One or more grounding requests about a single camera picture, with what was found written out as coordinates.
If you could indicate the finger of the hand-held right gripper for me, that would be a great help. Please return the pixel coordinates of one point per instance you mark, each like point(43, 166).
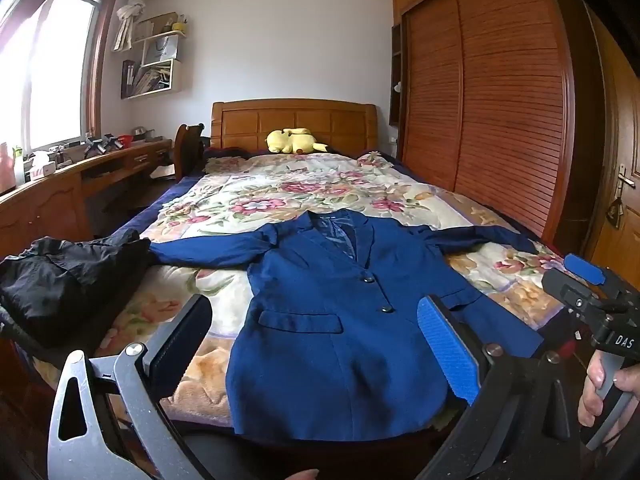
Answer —
point(567, 290)
point(585, 267)

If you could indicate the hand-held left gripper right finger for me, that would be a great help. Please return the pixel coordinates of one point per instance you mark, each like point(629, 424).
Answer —
point(447, 350)

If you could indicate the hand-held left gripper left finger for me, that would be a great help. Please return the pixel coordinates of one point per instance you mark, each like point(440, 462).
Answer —
point(175, 347)

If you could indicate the blue suit jacket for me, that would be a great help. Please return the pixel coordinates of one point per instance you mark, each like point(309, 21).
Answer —
point(320, 360)

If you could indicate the black clothes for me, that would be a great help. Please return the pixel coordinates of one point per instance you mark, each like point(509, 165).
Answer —
point(65, 285)

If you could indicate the person's right hand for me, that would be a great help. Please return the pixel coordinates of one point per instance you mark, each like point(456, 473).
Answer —
point(590, 395)

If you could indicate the person's left hand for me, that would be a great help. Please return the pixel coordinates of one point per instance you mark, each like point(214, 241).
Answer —
point(300, 475)

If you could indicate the hanging key pendant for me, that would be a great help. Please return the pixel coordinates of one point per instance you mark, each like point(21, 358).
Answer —
point(614, 212)

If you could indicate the person's grey clothing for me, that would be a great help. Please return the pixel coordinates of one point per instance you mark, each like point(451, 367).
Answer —
point(250, 460)

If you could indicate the dark blue bed sheet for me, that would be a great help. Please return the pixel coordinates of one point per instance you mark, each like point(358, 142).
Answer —
point(145, 205)

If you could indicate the wooden door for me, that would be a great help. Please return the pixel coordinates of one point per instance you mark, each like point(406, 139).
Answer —
point(617, 125)

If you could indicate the floral blanket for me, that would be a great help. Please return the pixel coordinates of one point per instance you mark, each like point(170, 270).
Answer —
point(225, 200)

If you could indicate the white paper sheet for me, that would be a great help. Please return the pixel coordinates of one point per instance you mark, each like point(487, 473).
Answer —
point(162, 172)

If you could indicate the long wooden desk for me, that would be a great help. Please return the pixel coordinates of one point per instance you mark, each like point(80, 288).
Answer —
point(45, 205)

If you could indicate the wooden chair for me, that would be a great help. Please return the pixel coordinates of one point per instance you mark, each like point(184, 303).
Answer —
point(187, 150)

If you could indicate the wooden slatted wardrobe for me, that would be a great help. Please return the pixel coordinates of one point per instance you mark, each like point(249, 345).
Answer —
point(490, 85)

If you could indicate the red bowl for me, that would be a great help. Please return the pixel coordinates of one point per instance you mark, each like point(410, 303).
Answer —
point(125, 139)

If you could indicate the black metal tool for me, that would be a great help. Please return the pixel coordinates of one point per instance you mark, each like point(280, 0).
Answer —
point(102, 144)

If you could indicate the steel pot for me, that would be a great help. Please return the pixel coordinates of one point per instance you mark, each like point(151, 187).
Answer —
point(141, 133)

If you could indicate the white tissue box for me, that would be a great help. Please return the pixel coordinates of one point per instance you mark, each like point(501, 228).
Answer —
point(41, 167)

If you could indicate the yellow plush toy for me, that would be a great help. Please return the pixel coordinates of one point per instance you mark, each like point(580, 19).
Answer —
point(290, 141)

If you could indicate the green-capped bottle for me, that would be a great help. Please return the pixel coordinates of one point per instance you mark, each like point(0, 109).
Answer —
point(18, 165)

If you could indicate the wooden bed headboard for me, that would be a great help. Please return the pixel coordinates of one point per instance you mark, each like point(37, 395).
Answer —
point(295, 122)

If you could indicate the stack of papers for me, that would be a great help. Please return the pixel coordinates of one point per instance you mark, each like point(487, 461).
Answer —
point(152, 77)

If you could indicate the dark file folders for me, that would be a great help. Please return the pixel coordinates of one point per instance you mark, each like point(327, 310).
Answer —
point(128, 79)

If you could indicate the wooden open shelf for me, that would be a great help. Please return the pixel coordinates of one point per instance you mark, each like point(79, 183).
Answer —
point(396, 60)

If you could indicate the window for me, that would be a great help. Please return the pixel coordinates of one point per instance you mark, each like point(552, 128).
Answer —
point(55, 75)

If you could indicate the white paper bag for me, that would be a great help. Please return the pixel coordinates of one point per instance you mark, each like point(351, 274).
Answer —
point(161, 47)

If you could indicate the small cardboard box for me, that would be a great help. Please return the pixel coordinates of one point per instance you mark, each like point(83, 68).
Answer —
point(155, 25)

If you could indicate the small yellow toy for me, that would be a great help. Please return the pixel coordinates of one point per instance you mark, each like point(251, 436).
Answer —
point(182, 24)

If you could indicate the tied white curtain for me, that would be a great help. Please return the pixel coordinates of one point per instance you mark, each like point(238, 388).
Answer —
point(131, 12)

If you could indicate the white wall shelf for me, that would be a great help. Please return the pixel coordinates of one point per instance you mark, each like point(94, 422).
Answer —
point(176, 77)

